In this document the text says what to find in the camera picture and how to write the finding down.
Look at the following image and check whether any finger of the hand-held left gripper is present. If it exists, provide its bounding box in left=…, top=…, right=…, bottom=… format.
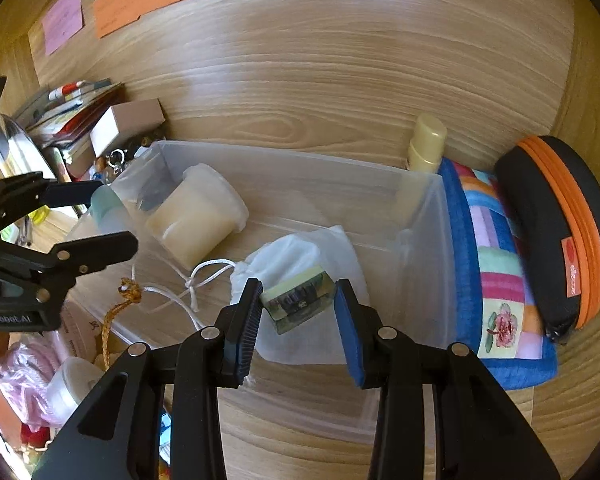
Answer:
left=0, top=231, right=139, bottom=307
left=0, top=172, right=99, bottom=231

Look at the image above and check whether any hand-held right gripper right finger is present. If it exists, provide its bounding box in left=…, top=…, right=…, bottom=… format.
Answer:
left=334, top=279, right=561, bottom=480

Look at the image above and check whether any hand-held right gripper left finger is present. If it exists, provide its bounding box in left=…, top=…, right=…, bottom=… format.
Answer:
left=30, top=278, right=264, bottom=480

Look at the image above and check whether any light teal bottle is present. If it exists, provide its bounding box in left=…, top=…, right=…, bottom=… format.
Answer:
left=87, top=185, right=136, bottom=241

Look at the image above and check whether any small green printed box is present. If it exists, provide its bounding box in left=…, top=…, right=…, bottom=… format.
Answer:
left=259, top=267, right=337, bottom=335

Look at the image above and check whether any clear plastic bin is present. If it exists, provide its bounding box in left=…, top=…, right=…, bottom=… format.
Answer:
left=65, top=140, right=456, bottom=448

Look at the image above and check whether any wooden desktop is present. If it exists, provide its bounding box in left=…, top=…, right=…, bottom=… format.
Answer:
left=30, top=125, right=600, bottom=480

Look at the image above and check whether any round mirror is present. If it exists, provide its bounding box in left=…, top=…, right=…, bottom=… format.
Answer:
left=0, top=112, right=56, bottom=183

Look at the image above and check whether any clear plastic bag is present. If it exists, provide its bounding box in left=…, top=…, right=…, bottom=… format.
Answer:
left=112, top=150, right=181, bottom=221

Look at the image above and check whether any stack of books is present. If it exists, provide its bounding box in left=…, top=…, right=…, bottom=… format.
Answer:
left=15, top=79, right=126, bottom=181

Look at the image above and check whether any white round jar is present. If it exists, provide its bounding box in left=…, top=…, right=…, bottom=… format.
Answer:
left=45, top=357, right=103, bottom=418

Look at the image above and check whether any cream plastic cup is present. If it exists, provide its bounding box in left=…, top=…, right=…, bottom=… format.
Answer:
left=145, top=162, right=249, bottom=268

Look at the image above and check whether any brown cardboard box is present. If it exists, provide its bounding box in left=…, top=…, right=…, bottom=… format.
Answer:
left=90, top=98, right=167, bottom=158

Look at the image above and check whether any colourful striped box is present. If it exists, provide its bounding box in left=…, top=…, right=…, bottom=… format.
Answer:
left=437, top=157, right=558, bottom=391

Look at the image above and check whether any pink paper note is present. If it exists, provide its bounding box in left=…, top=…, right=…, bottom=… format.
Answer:
left=42, top=0, right=85, bottom=56

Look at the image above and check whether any pale yellow bottle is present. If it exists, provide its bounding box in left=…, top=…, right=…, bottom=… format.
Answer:
left=405, top=115, right=448, bottom=173

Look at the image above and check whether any black orange zip case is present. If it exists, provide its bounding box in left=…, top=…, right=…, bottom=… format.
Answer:
left=495, top=135, right=600, bottom=346

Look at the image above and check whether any orange braided cord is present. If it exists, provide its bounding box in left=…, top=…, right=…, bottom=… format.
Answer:
left=97, top=277, right=143, bottom=376

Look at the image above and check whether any white drawstring pouch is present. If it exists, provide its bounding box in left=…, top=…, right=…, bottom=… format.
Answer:
left=130, top=225, right=373, bottom=367

